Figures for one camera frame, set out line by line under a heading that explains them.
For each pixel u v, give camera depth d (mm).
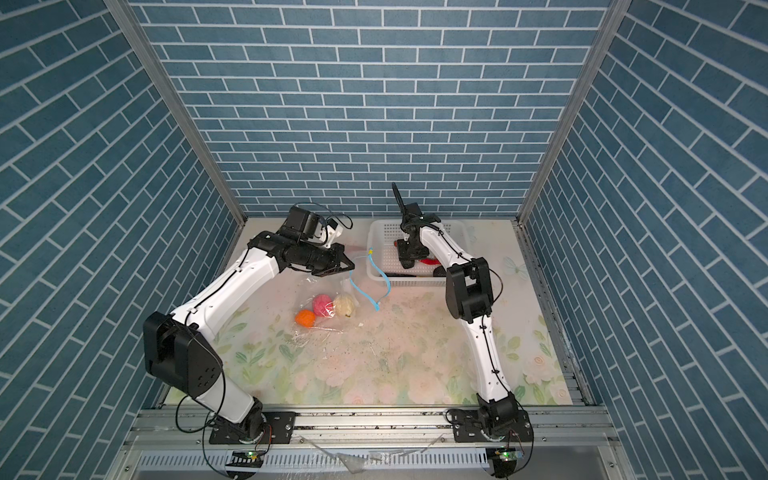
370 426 753
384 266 1083
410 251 896
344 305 883
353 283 937
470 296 638
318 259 693
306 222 653
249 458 722
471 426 738
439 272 992
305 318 884
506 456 712
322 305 893
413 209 869
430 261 1048
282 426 736
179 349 425
